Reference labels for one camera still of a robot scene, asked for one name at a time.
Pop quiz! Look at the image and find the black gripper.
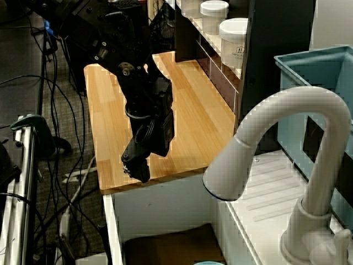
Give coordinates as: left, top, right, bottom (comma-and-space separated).
121, 109, 175, 183

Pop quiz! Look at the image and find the white sink unit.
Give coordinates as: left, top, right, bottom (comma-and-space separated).
101, 150, 353, 265

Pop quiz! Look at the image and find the brown cardboard sheet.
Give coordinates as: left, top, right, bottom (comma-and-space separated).
123, 223, 226, 265

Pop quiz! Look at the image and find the white plastic jar with lid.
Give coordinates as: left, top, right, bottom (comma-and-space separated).
200, 0, 230, 36
218, 18, 249, 70

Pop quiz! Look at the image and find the grey toy faucet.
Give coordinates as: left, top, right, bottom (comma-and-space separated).
202, 86, 353, 265

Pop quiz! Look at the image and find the white cable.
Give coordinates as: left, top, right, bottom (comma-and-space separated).
58, 155, 98, 241

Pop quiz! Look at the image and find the black cable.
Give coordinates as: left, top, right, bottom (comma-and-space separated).
0, 75, 87, 210

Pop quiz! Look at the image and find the aluminium extrusion frame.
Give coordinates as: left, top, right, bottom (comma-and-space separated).
0, 118, 39, 265

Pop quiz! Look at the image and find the green clamp handle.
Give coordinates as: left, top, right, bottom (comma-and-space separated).
10, 114, 56, 158

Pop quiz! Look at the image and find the black shelf post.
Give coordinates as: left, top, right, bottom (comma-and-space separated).
174, 0, 200, 63
238, 0, 317, 156

